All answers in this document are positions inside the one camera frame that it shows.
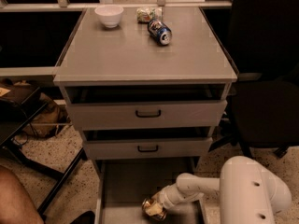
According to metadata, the drawer with black handle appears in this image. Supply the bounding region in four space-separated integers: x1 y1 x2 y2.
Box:
82 137 212 160
66 100 227 130

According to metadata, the top drawer with black handle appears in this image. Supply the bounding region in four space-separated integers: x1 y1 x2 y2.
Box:
66 100 227 130

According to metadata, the open bottom drawer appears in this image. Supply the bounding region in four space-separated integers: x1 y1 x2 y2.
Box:
94 158 205 224

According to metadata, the orange crushed soda can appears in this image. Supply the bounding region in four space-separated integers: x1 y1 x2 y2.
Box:
142 198 166 221

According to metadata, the brown bag on floor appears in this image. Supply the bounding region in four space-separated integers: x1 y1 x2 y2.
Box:
12 79 71 139

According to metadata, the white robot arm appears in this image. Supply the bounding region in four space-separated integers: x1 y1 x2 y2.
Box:
142 156 292 224

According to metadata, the black office chair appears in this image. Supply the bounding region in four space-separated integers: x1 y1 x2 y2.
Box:
207 0 299 157

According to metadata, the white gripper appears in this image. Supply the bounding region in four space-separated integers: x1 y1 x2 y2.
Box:
145 184 184 217

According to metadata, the person's bare leg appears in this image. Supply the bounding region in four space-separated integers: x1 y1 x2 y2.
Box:
0 166 44 224

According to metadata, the black side table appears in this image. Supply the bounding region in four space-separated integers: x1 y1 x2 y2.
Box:
0 82 86 218

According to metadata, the white bowl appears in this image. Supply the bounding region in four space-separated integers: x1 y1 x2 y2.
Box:
94 5 124 28

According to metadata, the blue soda can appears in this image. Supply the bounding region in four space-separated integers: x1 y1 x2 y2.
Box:
148 19 172 46

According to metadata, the grey drawer cabinet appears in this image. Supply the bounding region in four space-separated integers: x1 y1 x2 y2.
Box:
52 6 238 224

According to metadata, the middle drawer with black handle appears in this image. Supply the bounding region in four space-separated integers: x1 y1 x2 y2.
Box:
82 137 212 160

